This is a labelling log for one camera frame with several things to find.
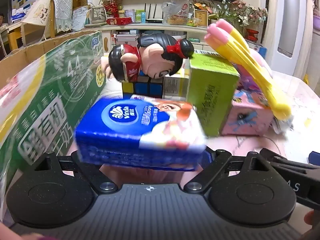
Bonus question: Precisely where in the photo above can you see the white paper bag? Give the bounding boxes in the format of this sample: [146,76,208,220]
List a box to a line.
[72,6,88,32]

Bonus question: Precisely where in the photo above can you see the black-haired doll figurine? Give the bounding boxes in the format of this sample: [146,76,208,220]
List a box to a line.
[101,35,194,82]

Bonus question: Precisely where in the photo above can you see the yellow pink massage hammer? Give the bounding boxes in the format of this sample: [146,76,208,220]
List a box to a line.
[204,20,292,120]

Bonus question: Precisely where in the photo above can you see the white standing air conditioner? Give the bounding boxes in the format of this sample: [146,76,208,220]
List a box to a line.
[271,0,309,80]

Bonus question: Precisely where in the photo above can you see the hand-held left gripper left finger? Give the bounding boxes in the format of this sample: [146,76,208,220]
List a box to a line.
[35,150,118,195]

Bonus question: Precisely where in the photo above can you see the cream printed cloth cover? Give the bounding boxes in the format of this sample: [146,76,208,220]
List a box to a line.
[20,0,53,43]

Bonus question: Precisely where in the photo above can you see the red snack pack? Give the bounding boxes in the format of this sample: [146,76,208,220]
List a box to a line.
[106,17,133,26]

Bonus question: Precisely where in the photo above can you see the cream television cabinet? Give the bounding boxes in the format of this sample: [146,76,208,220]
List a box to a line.
[85,22,265,55]

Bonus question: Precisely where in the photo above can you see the dark blue tissue pack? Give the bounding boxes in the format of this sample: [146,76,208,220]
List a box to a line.
[75,94,208,172]

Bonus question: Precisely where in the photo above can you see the person's right hand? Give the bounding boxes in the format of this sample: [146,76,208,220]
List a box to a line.
[304,210,316,225]

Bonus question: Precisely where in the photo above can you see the pink storage case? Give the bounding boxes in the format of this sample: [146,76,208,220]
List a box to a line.
[115,34,139,47]

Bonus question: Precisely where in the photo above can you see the glass kettle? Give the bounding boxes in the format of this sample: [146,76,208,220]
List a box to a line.
[87,5,108,25]

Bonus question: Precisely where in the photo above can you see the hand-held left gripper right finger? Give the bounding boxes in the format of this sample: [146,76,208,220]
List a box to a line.
[184,149,274,194]

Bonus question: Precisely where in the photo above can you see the framed certificate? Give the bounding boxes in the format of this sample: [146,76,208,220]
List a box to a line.
[194,9,209,28]

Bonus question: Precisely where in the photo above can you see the cardboard box with green print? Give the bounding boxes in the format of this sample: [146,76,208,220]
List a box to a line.
[0,29,108,205]

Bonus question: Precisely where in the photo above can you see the red berry bouquet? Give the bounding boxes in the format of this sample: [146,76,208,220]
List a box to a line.
[100,0,123,18]

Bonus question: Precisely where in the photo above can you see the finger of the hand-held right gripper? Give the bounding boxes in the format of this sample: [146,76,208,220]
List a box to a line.
[309,151,320,167]
[260,149,318,178]

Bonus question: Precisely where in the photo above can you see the red glass vase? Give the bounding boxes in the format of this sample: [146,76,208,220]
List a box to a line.
[245,27,259,42]

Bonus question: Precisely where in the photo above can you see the pink printed box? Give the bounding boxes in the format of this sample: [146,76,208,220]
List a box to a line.
[221,90,275,137]

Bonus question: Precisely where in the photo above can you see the wooden dining table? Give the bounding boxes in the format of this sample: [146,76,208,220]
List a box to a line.
[6,21,53,50]

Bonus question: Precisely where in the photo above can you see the black white router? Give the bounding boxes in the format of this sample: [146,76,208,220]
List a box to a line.
[146,4,164,23]

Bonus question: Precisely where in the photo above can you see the clear plastic snack bag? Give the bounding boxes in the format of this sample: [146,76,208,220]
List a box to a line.
[161,0,195,26]

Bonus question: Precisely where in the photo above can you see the wooden chair with lace cover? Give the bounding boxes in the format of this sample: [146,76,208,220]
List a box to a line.
[50,0,88,34]

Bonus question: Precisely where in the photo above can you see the potted artificial flowers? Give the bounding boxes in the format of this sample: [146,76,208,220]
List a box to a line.
[220,0,269,30]

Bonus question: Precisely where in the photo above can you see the green carton box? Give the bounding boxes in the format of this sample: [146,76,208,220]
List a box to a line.
[186,52,241,137]

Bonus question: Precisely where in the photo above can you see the colourful puzzle cube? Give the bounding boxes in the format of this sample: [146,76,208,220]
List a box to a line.
[122,70,165,99]

